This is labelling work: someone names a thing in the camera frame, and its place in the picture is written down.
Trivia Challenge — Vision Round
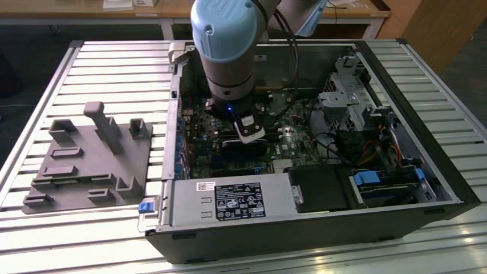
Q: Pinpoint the graphics card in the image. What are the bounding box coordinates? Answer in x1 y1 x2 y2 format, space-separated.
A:
220 138 269 159

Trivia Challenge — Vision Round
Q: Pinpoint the green motherboard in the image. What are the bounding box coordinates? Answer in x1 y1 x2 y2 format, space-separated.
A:
181 91 332 180

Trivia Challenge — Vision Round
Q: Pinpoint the silver metal drive cage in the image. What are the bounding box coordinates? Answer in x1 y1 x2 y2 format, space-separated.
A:
317 55 400 134

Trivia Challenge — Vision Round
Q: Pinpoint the black power supply label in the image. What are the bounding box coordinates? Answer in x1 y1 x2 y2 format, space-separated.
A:
214 182 266 222

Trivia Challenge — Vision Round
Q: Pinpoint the silver power supply unit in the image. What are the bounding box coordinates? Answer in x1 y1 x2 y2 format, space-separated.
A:
166 173 300 228

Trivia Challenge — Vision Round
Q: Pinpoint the black drive bay box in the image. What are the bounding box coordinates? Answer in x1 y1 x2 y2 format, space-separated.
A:
288 167 356 213

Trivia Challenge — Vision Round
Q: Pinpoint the grey parts rack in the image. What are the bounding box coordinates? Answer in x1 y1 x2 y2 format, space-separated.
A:
21 101 154 215

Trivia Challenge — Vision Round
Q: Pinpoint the hard disk in blue carrier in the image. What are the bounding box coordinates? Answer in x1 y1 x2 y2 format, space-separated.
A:
351 170 425 205

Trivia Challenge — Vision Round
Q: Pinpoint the black open PC case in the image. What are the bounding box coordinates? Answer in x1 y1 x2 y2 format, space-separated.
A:
144 39 483 265

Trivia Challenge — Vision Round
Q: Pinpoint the wooden desk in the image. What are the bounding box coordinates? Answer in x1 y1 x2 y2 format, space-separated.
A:
0 0 392 41

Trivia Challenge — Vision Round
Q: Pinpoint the wooden cabinet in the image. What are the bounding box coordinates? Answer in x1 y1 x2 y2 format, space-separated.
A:
395 0 487 75

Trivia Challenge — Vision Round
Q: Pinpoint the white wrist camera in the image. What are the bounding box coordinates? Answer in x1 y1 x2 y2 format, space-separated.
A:
232 115 266 144

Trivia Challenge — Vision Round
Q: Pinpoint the black camera cable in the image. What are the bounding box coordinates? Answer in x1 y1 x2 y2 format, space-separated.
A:
272 7 300 122

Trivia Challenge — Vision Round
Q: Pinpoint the coloured wire bundle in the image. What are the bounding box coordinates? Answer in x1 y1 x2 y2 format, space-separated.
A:
363 142 404 164

